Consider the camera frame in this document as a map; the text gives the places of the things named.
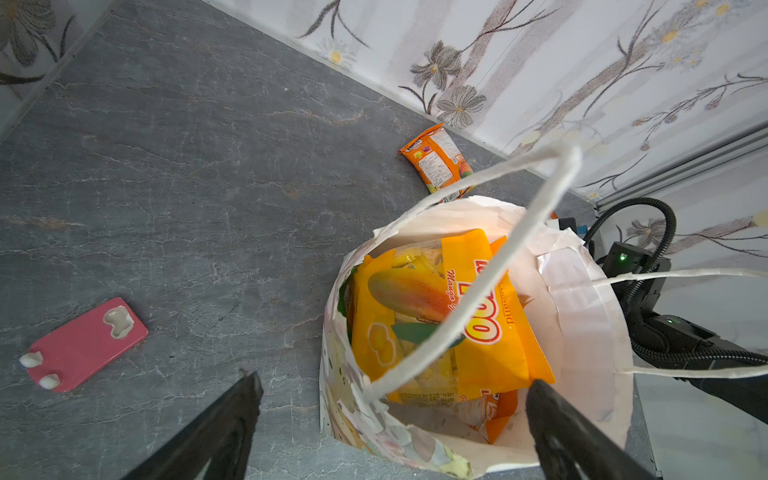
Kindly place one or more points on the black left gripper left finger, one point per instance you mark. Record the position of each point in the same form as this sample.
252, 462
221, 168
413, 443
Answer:
216, 444

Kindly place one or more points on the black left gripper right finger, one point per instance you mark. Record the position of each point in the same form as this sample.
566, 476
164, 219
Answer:
569, 446

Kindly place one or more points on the pink eraser block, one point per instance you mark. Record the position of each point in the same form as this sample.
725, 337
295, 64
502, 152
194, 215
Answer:
68, 356

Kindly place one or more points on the orange mango snack packet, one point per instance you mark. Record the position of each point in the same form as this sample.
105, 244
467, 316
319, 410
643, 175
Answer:
436, 158

